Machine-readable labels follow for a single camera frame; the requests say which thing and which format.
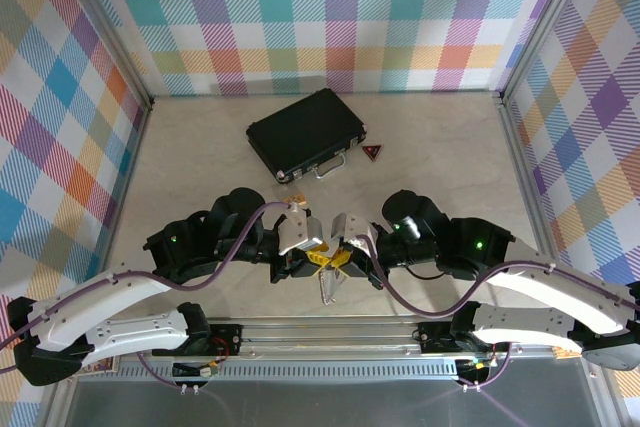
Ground silver keyring with chain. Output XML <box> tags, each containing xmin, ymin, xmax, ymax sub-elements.
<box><xmin>318</xmin><ymin>266</ymin><xmax>337</xmax><ymax>306</ymax></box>

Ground black carrying case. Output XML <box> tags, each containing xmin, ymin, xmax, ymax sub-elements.
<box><xmin>244</xmin><ymin>88</ymin><xmax>369</xmax><ymax>184</ymax></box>

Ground grey metal panel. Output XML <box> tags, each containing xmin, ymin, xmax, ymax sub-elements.
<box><xmin>47</xmin><ymin>376</ymin><xmax>609</xmax><ymax>427</ymax></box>

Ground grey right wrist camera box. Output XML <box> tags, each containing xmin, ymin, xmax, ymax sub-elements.
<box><xmin>329</xmin><ymin>211</ymin><xmax>380</xmax><ymax>252</ymax></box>

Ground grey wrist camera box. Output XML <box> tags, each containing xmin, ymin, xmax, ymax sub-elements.
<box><xmin>276</xmin><ymin>200</ymin><xmax>325</xmax><ymax>256</ymax></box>
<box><xmin>329</xmin><ymin>211</ymin><xmax>380</xmax><ymax>252</ymax></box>

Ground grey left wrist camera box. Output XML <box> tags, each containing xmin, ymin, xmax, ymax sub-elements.
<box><xmin>276</xmin><ymin>200</ymin><xmax>325</xmax><ymax>256</ymax></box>

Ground aluminium mounting rail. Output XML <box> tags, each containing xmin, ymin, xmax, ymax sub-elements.
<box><xmin>209</xmin><ymin>317</ymin><xmax>454</xmax><ymax>359</ymax></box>

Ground aluminium frame floor rail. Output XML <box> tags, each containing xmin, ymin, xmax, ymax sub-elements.
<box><xmin>496</xmin><ymin>94</ymin><xmax>571</xmax><ymax>291</ymax></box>
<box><xmin>88</xmin><ymin>99</ymin><xmax>156</xmax><ymax>301</ymax></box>

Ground slotted metal cable duct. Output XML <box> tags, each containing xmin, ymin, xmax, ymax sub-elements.
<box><xmin>115</xmin><ymin>361</ymin><xmax>464</xmax><ymax>382</ymax></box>

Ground black connector bracket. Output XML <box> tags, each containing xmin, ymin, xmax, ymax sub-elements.
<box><xmin>171</xmin><ymin>359</ymin><xmax>222</xmax><ymax>381</ymax></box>
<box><xmin>455</xmin><ymin>355</ymin><xmax>496</xmax><ymax>381</ymax></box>

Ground aluminium frame post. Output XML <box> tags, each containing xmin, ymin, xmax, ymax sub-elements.
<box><xmin>497</xmin><ymin>0</ymin><xmax>599</xmax><ymax>106</ymax></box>
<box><xmin>49</xmin><ymin>0</ymin><xmax>157</xmax><ymax>111</ymax></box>

